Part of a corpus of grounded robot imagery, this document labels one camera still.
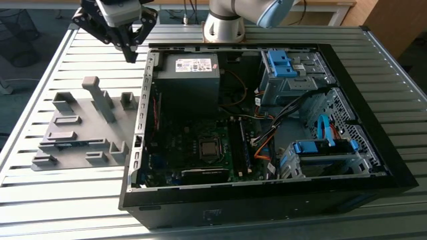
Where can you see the grey metal disk bay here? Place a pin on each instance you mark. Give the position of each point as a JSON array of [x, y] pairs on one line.
[[329, 157]]

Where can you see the long white desk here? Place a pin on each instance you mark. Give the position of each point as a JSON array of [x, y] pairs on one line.
[[33, 5]]

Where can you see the green motherboard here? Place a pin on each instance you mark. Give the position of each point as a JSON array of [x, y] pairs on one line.
[[173, 150]]

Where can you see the grey metal drive cage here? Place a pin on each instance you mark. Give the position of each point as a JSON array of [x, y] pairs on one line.
[[300, 85]]

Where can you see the brown wooden cabinet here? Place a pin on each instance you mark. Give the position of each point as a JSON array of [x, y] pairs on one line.
[[396, 25]]

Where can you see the black mesh waste basket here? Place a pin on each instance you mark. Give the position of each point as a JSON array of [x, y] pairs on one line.
[[16, 37]]

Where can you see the large blue drive latch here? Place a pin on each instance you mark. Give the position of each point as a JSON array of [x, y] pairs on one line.
[[280, 67]]

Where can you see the blue RAM stick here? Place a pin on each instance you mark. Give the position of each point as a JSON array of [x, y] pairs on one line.
[[73, 144]]

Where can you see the grey parts rack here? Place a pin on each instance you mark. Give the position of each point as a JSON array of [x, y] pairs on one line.
[[82, 125]]

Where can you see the silver CPU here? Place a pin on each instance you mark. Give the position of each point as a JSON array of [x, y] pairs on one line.
[[209, 148]]

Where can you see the black RAM slot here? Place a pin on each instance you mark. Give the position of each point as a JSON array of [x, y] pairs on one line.
[[233, 145]]

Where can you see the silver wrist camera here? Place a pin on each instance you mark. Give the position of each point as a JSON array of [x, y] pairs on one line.
[[120, 12]]

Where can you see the CPU socket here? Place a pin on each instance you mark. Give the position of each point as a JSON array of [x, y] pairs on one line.
[[209, 139]]

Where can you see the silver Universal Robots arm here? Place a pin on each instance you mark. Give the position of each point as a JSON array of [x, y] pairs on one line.
[[221, 27]]

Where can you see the grey power supply unit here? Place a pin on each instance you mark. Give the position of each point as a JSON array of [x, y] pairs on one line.
[[187, 90]]

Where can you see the hard disk in blue carrier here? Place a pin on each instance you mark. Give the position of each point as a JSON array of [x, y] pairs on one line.
[[304, 147]]

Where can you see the black graphics card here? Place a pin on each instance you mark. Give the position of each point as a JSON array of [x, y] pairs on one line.
[[204, 176]]

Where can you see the grey furniture foot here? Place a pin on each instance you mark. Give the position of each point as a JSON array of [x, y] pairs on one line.
[[5, 86]]

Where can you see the black PC case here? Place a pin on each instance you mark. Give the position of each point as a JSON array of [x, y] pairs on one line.
[[233, 207]]

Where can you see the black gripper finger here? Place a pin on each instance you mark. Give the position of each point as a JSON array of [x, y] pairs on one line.
[[96, 30], [147, 25]]

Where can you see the blue disk bay latch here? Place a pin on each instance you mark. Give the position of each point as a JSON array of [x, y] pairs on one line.
[[284, 162]]

